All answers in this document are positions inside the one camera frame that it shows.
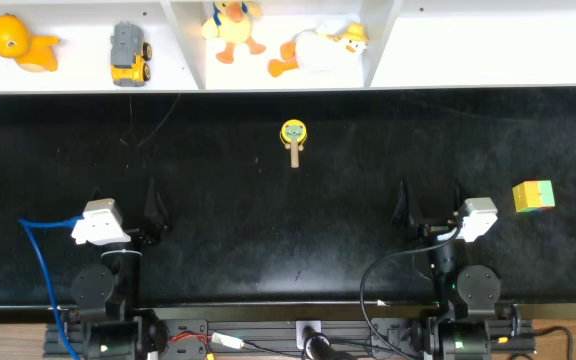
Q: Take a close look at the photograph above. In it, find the yellow plush duck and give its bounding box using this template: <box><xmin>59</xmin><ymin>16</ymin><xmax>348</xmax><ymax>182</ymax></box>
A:
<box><xmin>200</xmin><ymin>0</ymin><xmax>268</xmax><ymax>65</ymax></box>

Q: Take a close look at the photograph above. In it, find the many-coloured puzzle cube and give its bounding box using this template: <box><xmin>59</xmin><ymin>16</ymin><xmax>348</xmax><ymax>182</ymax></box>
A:
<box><xmin>511</xmin><ymin>179</ymin><xmax>557</xmax><ymax>215</ymax></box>

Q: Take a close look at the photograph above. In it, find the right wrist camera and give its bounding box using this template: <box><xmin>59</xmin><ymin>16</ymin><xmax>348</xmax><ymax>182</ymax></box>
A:
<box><xmin>453</xmin><ymin>196</ymin><xmax>499</xmax><ymax>244</ymax></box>

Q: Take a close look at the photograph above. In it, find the white shelf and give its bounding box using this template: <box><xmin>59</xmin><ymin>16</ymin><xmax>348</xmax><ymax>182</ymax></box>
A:
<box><xmin>0</xmin><ymin>0</ymin><xmax>576</xmax><ymax>96</ymax></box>

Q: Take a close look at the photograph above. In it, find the white plush duck with hat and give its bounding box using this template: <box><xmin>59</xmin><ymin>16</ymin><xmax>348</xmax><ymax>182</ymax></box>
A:
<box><xmin>267</xmin><ymin>21</ymin><xmax>370</xmax><ymax>79</ymax></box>

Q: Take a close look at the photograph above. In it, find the mounting rail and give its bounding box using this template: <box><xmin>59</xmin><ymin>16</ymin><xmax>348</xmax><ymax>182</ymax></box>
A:
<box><xmin>42</xmin><ymin>303</ymin><xmax>575</xmax><ymax>360</ymax></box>

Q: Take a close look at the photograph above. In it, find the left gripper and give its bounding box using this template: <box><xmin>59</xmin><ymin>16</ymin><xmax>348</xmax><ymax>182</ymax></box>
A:
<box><xmin>90</xmin><ymin>175</ymin><xmax>173</xmax><ymax>247</ymax></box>

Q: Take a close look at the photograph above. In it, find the grey and yellow toy truck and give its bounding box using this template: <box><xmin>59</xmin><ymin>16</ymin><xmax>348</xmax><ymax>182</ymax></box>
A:
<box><xmin>109</xmin><ymin>20</ymin><xmax>154</xmax><ymax>89</ymax></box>

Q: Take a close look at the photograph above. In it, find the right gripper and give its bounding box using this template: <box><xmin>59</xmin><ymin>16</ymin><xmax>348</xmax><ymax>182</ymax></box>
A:
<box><xmin>390</xmin><ymin>179</ymin><xmax>469</xmax><ymax>241</ymax></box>

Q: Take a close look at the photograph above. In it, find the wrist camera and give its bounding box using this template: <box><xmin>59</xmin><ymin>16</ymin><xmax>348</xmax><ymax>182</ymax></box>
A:
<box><xmin>453</xmin><ymin>196</ymin><xmax>499</xmax><ymax>244</ymax></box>
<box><xmin>70</xmin><ymin>197</ymin><xmax>132</xmax><ymax>247</ymax></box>

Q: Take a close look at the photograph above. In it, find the black cable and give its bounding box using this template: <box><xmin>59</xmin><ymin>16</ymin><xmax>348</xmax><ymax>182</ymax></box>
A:
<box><xmin>359</xmin><ymin>227</ymin><xmax>462</xmax><ymax>360</ymax></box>

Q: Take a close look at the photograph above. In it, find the yellow rubber duck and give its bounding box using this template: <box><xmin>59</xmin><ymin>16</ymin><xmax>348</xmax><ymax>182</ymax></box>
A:
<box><xmin>0</xmin><ymin>13</ymin><xmax>61</xmax><ymax>74</ymax></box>

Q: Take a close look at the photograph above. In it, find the yellow rattle drum toy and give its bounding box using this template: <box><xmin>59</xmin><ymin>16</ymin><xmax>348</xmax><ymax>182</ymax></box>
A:
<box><xmin>279</xmin><ymin>118</ymin><xmax>309</xmax><ymax>170</ymax></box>

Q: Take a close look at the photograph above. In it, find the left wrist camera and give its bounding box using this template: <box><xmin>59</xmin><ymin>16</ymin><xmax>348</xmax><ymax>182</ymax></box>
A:
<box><xmin>70</xmin><ymin>197</ymin><xmax>132</xmax><ymax>247</ymax></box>

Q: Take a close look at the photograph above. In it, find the blue cable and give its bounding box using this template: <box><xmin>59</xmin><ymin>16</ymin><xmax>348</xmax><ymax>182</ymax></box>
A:
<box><xmin>17</xmin><ymin>215</ymin><xmax>85</xmax><ymax>360</ymax></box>

